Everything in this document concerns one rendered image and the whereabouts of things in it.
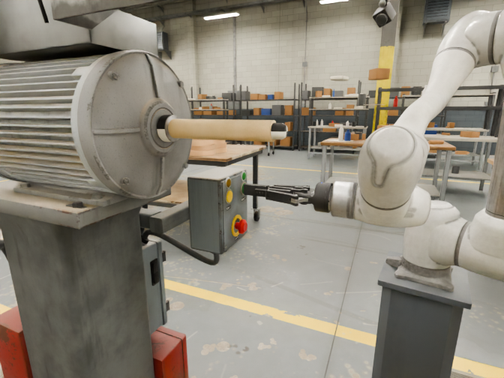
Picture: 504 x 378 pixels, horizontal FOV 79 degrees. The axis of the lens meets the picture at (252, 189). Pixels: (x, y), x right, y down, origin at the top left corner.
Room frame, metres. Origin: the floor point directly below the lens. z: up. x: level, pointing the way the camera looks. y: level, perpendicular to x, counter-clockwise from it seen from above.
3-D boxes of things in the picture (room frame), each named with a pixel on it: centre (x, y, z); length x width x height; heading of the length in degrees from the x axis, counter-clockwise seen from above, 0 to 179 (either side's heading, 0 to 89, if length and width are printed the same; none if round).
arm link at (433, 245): (1.00, -0.64, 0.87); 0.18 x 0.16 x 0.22; 41
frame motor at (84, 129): (0.63, 0.34, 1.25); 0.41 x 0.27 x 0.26; 66
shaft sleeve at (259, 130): (0.49, 0.05, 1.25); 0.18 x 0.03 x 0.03; 66
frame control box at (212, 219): (0.81, 0.16, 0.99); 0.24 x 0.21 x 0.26; 66
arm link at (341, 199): (0.72, -0.22, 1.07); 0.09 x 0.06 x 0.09; 156
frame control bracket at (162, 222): (0.75, 0.19, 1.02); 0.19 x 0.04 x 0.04; 156
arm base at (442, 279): (1.02, -0.62, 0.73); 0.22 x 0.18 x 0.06; 59
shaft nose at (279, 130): (0.45, -0.04, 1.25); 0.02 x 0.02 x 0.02; 66
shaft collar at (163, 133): (0.53, 0.14, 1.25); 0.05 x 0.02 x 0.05; 156
